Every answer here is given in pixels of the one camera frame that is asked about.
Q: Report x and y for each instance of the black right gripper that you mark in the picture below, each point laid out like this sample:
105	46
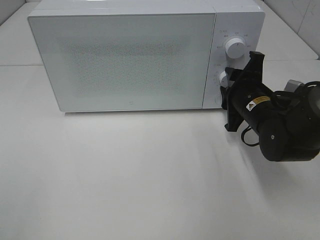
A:
248	99

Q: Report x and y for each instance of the white control knob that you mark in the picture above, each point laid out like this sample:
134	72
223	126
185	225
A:
235	47
223	79

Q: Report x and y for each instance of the round white door button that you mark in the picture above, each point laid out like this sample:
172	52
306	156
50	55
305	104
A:
218	100

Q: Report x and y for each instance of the white microwave door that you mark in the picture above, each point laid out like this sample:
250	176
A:
125	62

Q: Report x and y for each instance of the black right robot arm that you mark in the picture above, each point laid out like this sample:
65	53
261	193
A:
287	122

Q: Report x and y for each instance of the white microwave oven body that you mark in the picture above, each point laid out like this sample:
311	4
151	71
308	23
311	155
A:
243	18

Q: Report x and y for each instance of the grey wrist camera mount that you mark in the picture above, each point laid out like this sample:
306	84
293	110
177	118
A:
293	85

